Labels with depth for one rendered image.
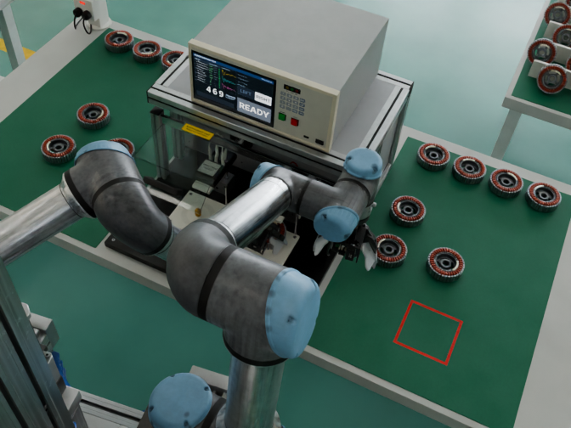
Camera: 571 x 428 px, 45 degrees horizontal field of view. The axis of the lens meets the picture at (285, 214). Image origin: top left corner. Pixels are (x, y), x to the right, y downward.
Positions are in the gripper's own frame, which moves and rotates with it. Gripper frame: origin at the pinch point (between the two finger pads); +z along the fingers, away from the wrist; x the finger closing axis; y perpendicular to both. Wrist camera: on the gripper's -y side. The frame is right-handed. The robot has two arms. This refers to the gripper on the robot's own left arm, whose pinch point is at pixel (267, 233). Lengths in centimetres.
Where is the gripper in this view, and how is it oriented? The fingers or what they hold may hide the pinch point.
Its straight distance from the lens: 205.9
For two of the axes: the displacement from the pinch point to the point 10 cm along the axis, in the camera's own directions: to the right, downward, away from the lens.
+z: 1.6, 2.2, 9.6
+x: 9.0, 3.7, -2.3
